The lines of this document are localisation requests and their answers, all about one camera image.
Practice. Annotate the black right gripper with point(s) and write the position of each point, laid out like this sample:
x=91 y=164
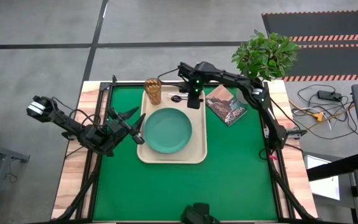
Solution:
x=194 y=99

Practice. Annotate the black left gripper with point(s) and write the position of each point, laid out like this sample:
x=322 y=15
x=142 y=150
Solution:
x=118 y=132

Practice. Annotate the dark spoon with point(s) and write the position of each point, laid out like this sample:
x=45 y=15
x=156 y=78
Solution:
x=176 y=99

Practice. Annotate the amber ribbed cup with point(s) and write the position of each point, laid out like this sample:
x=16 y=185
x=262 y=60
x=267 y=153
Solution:
x=153 y=91

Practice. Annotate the teal round plate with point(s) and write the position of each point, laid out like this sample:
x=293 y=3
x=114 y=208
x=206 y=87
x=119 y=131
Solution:
x=168 y=130

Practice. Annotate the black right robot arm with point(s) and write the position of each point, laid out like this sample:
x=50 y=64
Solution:
x=269 y=115

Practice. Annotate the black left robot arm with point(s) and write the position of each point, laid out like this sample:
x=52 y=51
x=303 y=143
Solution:
x=67 y=123

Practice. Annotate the cream plastic tray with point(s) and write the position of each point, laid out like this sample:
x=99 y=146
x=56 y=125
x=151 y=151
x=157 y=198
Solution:
x=172 y=157

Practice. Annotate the Acadia picture book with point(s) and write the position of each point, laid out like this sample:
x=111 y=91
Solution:
x=225 y=107

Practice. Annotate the green table mat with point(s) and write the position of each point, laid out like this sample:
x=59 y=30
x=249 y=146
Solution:
x=182 y=183

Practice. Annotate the green plant in white pot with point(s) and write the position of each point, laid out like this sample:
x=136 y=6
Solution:
x=266 y=56

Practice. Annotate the yellow plug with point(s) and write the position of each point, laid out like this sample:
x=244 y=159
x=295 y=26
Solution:
x=318 y=116

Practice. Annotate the black power adapter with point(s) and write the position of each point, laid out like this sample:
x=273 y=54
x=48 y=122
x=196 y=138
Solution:
x=329 y=95

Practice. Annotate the black orange-striped floor mat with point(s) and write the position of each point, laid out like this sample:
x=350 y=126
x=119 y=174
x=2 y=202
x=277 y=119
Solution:
x=331 y=60
x=322 y=25

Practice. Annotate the white box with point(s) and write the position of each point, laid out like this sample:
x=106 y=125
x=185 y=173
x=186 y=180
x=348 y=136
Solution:
x=323 y=183

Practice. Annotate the black beam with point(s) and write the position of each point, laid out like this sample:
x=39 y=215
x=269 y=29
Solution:
x=334 y=168

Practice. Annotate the black table-level camera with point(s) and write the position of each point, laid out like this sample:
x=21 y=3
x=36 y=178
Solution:
x=197 y=214

